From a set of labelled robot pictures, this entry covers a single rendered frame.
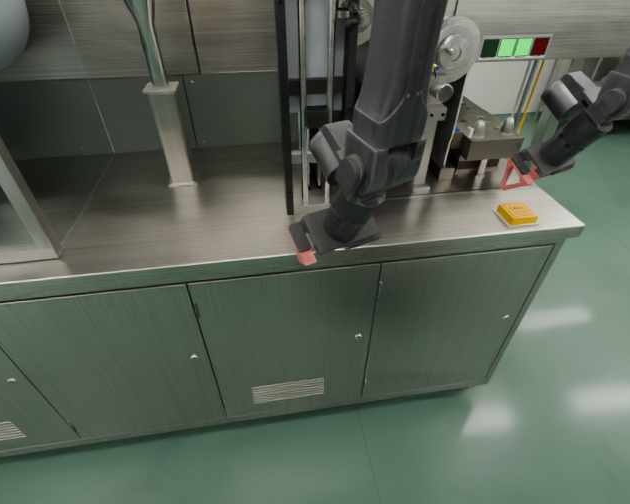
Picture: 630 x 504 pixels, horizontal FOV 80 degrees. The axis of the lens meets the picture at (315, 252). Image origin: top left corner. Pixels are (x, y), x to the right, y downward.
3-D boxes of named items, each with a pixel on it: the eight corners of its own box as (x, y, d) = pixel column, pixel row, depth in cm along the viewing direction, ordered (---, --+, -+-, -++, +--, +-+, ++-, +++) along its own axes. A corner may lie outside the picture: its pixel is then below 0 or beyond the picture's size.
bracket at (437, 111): (413, 193, 108) (435, 80, 88) (405, 182, 113) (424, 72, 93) (429, 191, 108) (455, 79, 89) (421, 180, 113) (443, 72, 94)
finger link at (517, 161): (485, 177, 82) (516, 150, 74) (508, 170, 85) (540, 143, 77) (503, 203, 80) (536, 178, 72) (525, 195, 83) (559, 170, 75)
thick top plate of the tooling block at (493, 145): (466, 161, 108) (471, 140, 104) (416, 112, 138) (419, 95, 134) (517, 157, 110) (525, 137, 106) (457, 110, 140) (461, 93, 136)
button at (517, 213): (510, 226, 95) (513, 218, 93) (495, 211, 100) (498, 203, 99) (535, 223, 96) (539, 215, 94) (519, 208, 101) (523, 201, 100)
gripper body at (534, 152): (518, 153, 76) (547, 128, 69) (551, 143, 80) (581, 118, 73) (537, 179, 74) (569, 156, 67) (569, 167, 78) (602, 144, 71)
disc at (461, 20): (416, 85, 95) (428, 16, 86) (416, 84, 95) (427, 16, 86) (471, 82, 97) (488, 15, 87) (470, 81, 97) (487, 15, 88)
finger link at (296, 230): (279, 246, 64) (289, 220, 55) (316, 234, 66) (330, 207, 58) (295, 281, 62) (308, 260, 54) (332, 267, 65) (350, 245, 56)
